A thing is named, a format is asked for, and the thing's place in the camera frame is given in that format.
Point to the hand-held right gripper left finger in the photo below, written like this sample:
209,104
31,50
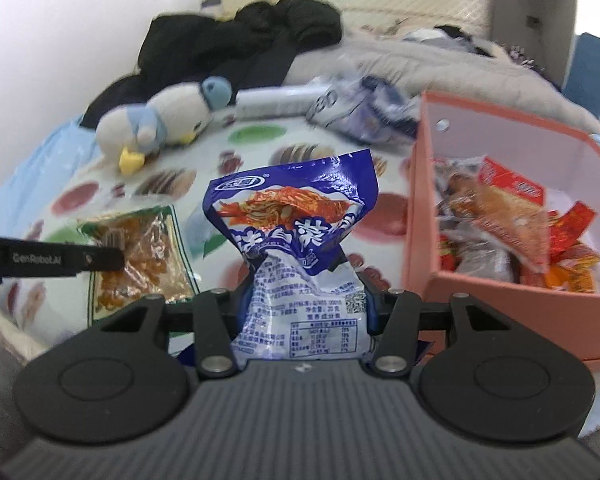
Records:
215,320

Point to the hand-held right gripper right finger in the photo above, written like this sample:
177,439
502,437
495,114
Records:
397,320

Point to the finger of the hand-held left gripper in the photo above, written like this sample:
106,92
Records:
105,260

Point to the green-edged snack packet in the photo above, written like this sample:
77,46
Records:
145,240

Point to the pink cardboard box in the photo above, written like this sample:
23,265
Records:
480,310

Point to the grey clear snack packet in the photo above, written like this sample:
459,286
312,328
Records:
485,262

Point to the blue snack packet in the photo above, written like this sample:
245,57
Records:
290,240

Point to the red label snack packet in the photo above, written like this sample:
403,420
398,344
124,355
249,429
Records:
510,220

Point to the red gold foil packet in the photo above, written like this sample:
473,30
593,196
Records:
572,225

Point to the plush penguin toy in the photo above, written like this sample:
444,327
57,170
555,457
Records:
170,110

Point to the fruit printed cloth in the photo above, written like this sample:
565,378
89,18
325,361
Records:
290,132

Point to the clear plastic bag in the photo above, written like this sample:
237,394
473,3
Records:
365,110

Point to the white tube bottle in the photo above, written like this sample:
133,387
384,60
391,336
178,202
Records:
275,101

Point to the black jacket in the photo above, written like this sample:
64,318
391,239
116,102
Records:
220,45

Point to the grey duvet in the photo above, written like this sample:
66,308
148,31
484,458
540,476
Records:
430,65

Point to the row of small bottles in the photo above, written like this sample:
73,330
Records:
522,57

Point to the pile of clothes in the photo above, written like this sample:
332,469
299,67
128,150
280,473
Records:
455,35

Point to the blue chair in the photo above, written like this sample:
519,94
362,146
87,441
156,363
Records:
590,80

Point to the grey wall socket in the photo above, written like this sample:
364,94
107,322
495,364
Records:
211,0

